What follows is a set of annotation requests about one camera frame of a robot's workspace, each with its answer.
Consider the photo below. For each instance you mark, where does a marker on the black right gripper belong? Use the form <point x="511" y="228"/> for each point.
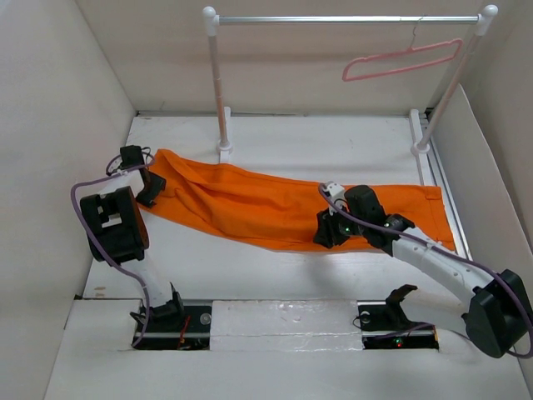
<point x="326" y="230"/>

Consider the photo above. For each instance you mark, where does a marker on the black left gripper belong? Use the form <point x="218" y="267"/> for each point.
<point x="158" y="185"/>

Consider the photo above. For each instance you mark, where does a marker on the orange trousers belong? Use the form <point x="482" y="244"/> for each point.
<point x="275" y="213"/>

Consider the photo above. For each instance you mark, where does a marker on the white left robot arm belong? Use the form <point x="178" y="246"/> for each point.
<point x="118" y="235"/>

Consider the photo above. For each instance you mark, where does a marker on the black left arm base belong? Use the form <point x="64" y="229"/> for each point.
<point x="191" y="334"/>

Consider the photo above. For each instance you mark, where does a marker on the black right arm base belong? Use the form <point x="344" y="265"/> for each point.
<point x="384" y="325"/>

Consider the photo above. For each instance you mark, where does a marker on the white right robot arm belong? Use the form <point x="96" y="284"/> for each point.
<point x="492" y="309"/>

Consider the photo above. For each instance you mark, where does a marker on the pink clothes hanger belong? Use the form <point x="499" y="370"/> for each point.
<point x="408" y="60"/>

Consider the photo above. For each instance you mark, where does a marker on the white clothes rack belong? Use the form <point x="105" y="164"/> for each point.
<point x="421" y="136"/>

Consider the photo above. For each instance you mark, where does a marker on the white foam block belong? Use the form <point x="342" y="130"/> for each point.
<point x="309" y="326"/>

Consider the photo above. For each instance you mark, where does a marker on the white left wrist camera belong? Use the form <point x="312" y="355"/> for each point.
<point x="114" y="168"/>

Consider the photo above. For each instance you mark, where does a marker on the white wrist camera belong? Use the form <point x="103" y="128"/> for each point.
<point x="114" y="168"/>
<point x="334" y="192"/>

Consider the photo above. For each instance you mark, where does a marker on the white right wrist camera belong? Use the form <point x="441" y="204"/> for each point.
<point x="334" y="192"/>

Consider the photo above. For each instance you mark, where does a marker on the aluminium side rail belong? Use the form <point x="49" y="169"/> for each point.
<point x="439" y="178"/>

